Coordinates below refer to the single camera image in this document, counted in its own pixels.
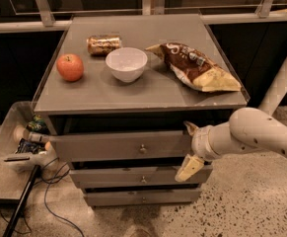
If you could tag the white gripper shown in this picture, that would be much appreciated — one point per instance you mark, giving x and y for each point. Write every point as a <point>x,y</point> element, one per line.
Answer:
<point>201,144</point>

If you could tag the grey three-drawer cabinet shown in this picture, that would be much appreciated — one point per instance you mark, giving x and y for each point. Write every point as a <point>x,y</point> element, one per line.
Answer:
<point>156,101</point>

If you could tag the red apple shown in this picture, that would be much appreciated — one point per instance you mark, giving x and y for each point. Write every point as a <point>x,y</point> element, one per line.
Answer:
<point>70,67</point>

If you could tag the grey middle drawer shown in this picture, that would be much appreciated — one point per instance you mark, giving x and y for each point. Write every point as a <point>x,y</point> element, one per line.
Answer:
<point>134,177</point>

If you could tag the grey bottom drawer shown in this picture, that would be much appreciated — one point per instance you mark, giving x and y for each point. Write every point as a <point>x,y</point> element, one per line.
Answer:
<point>142,197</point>

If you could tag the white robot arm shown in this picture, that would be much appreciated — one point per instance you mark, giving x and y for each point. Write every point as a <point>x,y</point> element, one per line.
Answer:
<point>246,131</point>

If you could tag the brown chip bag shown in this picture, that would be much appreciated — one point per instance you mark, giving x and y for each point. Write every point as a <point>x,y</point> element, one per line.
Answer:
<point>194,68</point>

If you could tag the white bowl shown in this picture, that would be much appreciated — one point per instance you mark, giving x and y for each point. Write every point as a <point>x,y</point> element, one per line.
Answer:
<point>127,63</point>

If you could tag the dark blue snack packet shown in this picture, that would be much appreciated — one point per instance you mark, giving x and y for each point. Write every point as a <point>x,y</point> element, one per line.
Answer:
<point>29,147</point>

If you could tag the gold soda can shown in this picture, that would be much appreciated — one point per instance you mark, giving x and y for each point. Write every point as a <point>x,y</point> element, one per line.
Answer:
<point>103,45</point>

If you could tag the green snack bag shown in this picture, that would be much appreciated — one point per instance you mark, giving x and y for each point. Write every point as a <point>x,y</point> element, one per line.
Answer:
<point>37,124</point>

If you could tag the black pole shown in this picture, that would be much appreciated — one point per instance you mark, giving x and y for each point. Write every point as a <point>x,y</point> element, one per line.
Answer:
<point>21,202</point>

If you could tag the white bottle in bin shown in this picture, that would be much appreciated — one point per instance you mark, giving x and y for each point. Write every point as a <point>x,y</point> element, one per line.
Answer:
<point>20,133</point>

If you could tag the grey top drawer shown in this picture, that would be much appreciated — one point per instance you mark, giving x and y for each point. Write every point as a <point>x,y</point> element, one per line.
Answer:
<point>122,145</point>

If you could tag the metal railing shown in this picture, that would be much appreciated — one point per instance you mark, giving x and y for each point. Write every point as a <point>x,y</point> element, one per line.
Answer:
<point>30,15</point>

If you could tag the grey drawer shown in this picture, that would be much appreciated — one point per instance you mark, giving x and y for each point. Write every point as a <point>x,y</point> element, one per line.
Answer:
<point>134,177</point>
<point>142,197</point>
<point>122,145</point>

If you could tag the clear plastic bin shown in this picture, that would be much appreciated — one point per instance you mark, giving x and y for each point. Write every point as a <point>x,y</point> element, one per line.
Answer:
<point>21,113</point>

